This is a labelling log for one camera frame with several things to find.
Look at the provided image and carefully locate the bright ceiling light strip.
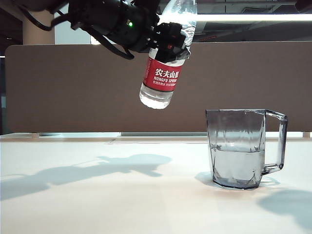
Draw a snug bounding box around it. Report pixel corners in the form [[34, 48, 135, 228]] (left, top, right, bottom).
[[196, 14, 312, 22]]

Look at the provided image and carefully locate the grey transparent plastic mug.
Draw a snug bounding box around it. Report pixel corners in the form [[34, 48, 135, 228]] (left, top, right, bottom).
[[205, 108, 289, 190]]

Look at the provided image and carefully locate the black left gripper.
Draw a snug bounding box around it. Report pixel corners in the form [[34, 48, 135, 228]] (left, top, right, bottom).
[[136, 13, 192, 62]]

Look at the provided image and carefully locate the red label mineral water bottle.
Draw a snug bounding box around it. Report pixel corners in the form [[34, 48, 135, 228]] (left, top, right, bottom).
[[138, 0, 197, 110]]

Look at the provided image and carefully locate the long aluminium partition base rail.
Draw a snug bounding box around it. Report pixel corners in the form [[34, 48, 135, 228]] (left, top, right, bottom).
[[38, 131, 304, 137]]

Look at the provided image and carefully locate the brown desk partition panel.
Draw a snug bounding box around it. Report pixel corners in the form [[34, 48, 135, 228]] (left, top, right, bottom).
[[4, 43, 312, 134]]

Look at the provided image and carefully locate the dark glass window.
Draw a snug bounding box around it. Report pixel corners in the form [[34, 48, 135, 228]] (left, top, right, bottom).
[[156, 0, 312, 44]]

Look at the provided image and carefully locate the beige square column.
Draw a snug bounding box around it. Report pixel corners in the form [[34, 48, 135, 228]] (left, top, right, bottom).
[[22, 0, 55, 45]]

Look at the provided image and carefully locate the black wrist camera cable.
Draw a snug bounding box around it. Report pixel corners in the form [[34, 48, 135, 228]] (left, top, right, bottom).
[[97, 34, 135, 60]]

